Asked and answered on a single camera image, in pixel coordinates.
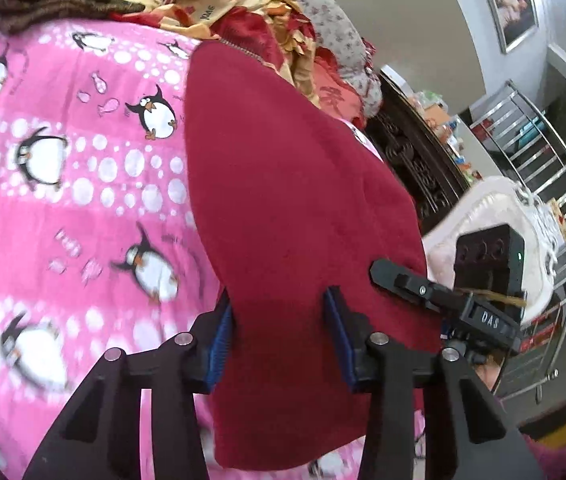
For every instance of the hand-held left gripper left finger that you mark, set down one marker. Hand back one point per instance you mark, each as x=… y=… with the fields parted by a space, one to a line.
x=220 y=342

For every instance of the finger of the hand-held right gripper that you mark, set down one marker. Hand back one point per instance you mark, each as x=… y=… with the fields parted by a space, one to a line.
x=408 y=282

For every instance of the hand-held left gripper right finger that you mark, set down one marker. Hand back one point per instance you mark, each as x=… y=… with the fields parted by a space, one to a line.
x=336 y=340

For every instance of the maroon knit sweater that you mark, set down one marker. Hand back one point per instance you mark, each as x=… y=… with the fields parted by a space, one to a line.
x=288 y=185

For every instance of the white padded cushion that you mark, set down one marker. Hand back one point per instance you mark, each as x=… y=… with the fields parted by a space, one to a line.
x=493 y=210

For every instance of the dark carved wooden headboard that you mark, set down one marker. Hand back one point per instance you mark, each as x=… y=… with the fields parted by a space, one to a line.
x=413 y=160

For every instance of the pile of assorted packets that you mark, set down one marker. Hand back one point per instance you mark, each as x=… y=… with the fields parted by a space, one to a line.
x=443 y=130

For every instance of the pink penguin print blanket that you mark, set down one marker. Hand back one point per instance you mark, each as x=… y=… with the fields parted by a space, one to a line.
x=63 y=185

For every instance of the grey floral pillow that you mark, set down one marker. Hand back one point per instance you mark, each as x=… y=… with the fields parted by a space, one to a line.
x=333 y=25

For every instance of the red floral quilt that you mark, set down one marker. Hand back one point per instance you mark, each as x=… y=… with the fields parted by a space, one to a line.
x=258 y=20

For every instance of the brown patterned cloth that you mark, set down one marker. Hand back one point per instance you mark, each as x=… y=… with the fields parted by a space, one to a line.
x=58 y=0

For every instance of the framed wall picture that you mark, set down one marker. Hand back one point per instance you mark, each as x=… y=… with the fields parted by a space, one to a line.
x=510 y=2

